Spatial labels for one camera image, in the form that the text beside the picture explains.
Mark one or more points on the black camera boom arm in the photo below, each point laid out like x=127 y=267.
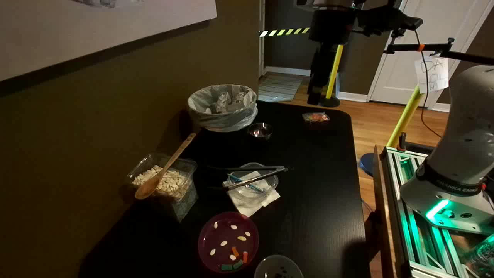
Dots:
x=443 y=49

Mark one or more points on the black tongs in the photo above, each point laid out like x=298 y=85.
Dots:
x=242 y=176

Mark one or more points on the yellow pole with black base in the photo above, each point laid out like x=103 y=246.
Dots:
x=329 y=96

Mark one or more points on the purple plate with pills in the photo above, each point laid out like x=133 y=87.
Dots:
x=227 y=243

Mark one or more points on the yellow black hazard tape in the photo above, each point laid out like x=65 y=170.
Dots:
x=284 y=32

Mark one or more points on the candy packet on table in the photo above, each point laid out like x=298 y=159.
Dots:
x=315 y=117

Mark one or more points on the bin with white liner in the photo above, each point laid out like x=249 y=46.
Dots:
x=222 y=107

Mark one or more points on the white door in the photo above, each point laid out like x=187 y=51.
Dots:
x=442 y=19

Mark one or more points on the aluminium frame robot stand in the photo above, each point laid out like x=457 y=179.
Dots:
x=429 y=232

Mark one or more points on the blue round disc on floor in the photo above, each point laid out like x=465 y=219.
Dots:
x=367 y=162

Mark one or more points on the yellow angled pole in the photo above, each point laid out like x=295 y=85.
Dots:
x=406 y=114

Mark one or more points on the small clear glass bowl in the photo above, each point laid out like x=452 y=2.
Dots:
x=259 y=130

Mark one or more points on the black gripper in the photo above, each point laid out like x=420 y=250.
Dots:
x=332 y=20

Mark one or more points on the clear container of white bits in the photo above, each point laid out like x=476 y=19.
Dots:
x=176 y=192

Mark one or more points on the clear lid under tongs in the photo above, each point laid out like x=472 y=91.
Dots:
x=261 y=185

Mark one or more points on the white picture frame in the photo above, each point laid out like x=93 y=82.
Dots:
x=42 y=32

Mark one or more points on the clear bowl at bottom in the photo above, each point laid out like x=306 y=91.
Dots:
x=278 y=266

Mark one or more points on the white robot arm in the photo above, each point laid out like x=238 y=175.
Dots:
x=448 y=187

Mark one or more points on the white napkin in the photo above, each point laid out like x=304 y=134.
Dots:
x=247 y=202

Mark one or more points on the wooden spoon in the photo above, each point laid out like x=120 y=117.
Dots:
x=151 y=184

